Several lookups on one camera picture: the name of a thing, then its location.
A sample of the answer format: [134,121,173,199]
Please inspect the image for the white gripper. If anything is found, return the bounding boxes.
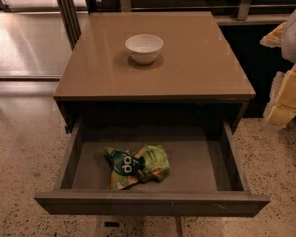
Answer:
[260,9,296,128]

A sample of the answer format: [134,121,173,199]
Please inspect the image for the open grey top drawer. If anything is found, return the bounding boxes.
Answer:
[35,121,270,217]

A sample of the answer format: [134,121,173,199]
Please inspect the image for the metal railing in background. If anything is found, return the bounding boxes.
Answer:
[56,0,296,45]

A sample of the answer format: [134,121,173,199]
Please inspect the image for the green rice chip bag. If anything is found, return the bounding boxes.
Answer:
[104,144,170,190]

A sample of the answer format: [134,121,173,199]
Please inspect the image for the white ceramic bowl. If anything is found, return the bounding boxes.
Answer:
[125,34,163,65]

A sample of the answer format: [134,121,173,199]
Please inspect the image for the brown cabinet with counter top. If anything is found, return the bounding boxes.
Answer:
[54,12,255,126]

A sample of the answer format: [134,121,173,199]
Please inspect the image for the floor outlet plate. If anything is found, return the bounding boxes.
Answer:
[97,216,122,237]

